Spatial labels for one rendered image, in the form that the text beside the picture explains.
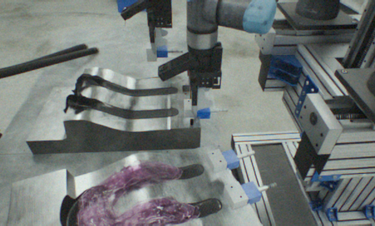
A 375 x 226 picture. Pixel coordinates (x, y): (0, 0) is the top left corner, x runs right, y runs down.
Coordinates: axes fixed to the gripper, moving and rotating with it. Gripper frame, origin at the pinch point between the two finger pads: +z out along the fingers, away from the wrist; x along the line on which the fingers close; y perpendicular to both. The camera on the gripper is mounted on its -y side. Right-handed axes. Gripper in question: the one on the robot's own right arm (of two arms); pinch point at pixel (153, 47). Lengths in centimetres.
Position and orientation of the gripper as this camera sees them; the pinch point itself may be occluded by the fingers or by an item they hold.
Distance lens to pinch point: 103.8
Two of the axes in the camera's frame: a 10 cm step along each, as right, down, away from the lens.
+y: 10.0, -0.3, 0.4
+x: -0.5, -6.7, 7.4
